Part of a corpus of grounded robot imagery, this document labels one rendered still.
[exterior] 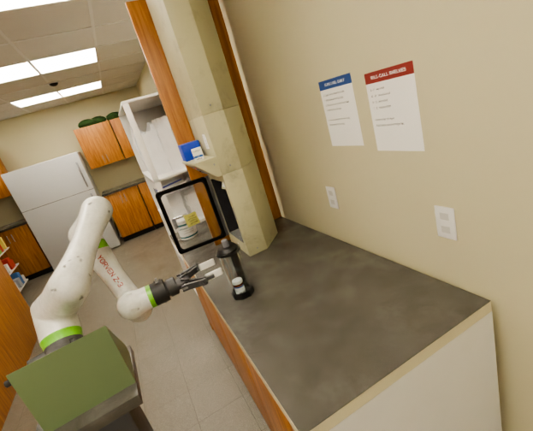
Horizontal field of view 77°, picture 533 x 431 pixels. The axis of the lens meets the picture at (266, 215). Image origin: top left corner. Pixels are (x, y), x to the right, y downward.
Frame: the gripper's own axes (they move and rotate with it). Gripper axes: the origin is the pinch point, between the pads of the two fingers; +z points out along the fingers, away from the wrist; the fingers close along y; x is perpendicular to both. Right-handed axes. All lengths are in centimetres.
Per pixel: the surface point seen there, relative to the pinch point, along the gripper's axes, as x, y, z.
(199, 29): -95, 34, 36
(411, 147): -31, -46, 69
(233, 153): -38, 33, 33
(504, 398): 60, -71, 70
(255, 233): 6.1, 32.2, 31.0
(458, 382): 37, -72, 49
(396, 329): 17, -61, 38
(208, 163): -37, 32, 19
